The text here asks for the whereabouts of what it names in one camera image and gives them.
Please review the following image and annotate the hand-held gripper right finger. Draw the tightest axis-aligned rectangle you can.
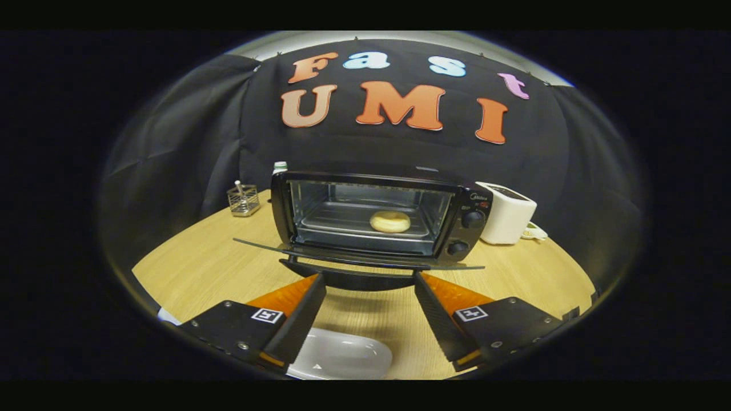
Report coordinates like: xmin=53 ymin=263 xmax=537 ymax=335
xmin=413 ymin=271 xmax=580 ymax=372

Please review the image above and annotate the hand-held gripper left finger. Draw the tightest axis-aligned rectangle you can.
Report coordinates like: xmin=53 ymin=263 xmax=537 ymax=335
xmin=178 ymin=273 xmax=328 ymax=374

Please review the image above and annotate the black toaster oven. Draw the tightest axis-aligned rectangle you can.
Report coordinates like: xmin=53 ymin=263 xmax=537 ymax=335
xmin=233 ymin=170 xmax=495 ymax=292

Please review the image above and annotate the round brown bread bun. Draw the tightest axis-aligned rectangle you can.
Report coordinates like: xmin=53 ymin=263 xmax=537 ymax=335
xmin=369 ymin=210 xmax=412 ymax=233

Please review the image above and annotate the white bread toaster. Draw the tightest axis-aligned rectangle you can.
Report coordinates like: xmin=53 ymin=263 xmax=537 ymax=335
xmin=475 ymin=182 xmax=537 ymax=245

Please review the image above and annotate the white plate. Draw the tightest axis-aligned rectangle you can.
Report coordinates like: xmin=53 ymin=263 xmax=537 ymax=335
xmin=286 ymin=328 xmax=393 ymax=380

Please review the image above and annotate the small wire basket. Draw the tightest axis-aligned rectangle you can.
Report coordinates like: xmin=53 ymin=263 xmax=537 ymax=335
xmin=227 ymin=180 xmax=262 ymax=217

